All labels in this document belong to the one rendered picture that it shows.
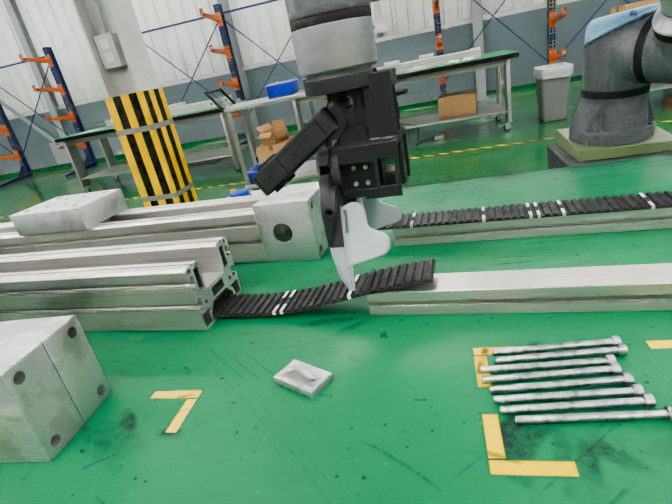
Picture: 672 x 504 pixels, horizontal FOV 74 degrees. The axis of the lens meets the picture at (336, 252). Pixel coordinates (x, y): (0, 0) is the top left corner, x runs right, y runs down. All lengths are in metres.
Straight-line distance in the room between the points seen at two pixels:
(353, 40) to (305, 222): 0.32
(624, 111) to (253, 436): 0.87
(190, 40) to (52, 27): 2.70
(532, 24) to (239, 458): 8.06
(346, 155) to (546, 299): 0.25
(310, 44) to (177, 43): 8.79
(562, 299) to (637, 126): 0.59
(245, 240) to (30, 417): 0.38
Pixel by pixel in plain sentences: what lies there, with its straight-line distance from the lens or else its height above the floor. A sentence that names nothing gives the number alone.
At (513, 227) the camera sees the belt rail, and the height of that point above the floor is 0.79.
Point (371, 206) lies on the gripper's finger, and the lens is 0.52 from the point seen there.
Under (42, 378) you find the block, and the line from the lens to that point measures 0.48.
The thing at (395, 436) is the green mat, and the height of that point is 0.78.
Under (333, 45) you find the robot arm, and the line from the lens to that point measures 0.42.
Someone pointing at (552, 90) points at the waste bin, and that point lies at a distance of 5.53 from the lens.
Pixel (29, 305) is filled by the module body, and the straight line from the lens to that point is 0.75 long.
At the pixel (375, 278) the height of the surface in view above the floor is 0.81.
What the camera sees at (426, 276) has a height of 0.83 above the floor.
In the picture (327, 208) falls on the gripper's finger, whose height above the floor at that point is 0.92.
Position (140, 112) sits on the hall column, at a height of 0.96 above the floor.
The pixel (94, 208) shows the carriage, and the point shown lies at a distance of 0.90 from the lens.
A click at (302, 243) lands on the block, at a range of 0.68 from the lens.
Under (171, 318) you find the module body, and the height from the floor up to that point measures 0.80.
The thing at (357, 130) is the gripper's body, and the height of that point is 0.99.
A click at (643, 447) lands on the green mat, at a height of 0.78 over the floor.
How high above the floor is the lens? 1.05
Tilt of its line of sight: 23 degrees down
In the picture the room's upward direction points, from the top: 12 degrees counter-clockwise
